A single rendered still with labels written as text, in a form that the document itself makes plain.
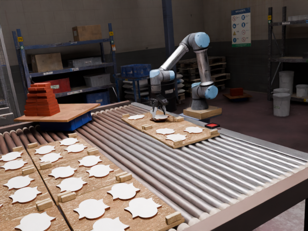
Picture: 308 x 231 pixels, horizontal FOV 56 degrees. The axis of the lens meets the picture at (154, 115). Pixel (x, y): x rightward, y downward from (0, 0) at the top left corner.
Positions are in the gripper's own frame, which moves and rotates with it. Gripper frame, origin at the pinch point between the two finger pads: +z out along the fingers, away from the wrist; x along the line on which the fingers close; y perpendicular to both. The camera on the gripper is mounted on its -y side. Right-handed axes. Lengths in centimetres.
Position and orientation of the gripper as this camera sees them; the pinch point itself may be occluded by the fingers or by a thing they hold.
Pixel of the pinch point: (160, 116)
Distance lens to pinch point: 224.4
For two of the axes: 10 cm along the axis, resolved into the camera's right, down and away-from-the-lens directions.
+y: -5.9, -1.6, 7.9
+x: -8.1, 2.2, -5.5
